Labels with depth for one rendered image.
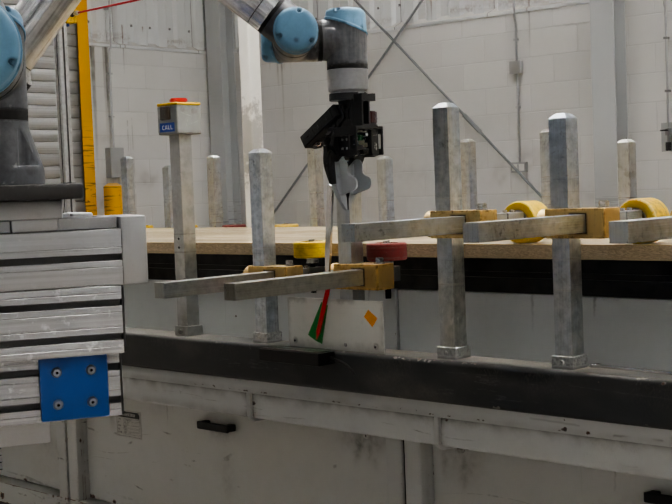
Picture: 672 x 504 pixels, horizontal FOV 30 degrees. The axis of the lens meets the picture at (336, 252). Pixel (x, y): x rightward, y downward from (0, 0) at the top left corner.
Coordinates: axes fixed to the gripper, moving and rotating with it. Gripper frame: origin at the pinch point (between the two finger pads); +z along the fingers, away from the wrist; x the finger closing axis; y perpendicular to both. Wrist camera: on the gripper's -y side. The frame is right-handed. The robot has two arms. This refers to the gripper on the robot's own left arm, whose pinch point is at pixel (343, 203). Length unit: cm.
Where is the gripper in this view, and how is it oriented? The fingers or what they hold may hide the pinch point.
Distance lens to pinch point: 232.0
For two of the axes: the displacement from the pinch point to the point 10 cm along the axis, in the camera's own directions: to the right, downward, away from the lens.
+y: 7.1, 0.1, -7.1
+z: 0.3, 10.0, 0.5
